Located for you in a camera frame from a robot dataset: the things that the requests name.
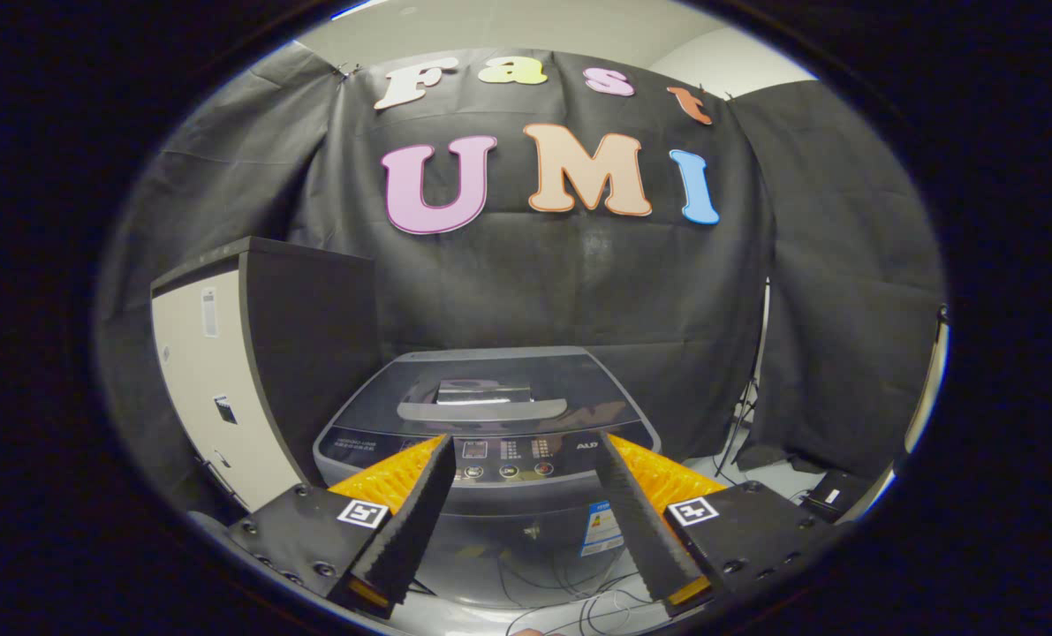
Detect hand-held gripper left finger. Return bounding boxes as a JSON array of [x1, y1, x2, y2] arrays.
[[225, 433, 458, 620]]

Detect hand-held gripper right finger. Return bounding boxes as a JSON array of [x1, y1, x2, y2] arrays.
[[594, 431, 837, 618]]

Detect grey washing machine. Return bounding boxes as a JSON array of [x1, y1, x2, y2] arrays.
[[313, 345, 664, 612]]

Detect dark washing machine lid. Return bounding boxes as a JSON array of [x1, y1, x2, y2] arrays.
[[326, 345, 656, 443]]

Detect black and beige cabinet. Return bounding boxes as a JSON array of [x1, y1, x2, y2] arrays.
[[149, 235, 378, 515]]

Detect small black box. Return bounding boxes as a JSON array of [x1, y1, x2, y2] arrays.
[[798, 468, 873, 524]]

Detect black backdrop cloth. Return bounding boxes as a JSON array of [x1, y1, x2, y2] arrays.
[[95, 40, 949, 506]]

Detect black cables on floor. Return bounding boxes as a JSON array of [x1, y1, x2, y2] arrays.
[[406, 556, 663, 636]]

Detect black cables by backdrop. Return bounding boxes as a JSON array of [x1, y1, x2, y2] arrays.
[[718, 375, 763, 478]]

